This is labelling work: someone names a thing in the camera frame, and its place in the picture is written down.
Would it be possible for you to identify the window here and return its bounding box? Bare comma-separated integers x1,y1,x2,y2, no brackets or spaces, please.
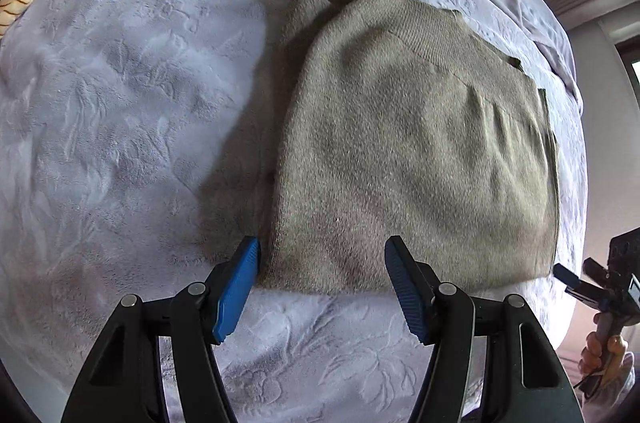
615,43,640,104

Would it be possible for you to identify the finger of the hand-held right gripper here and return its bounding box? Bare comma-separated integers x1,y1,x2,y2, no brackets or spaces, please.
582,257,613,286
552,263,601,305

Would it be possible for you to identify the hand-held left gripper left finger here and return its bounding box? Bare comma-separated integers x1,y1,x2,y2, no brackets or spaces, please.
60,235,262,423

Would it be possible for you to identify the grey-green knit sweater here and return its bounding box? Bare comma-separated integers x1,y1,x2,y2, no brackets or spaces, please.
200,0,561,296

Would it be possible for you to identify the person's right hand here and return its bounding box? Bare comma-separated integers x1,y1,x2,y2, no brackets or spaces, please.
579,330,635,379

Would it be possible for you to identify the lavender embossed blanket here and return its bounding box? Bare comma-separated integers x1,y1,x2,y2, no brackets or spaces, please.
0,0,588,423

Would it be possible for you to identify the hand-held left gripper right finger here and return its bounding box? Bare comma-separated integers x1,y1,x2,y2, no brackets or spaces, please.
384,235,585,423

